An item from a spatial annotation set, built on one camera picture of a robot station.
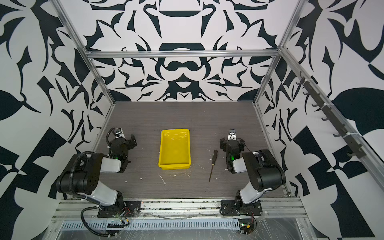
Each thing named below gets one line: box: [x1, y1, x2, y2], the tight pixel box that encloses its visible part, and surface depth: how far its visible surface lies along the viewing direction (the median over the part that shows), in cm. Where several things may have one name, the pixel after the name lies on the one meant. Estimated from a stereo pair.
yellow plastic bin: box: [158, 129, 192, 170], surface depth 96 cm
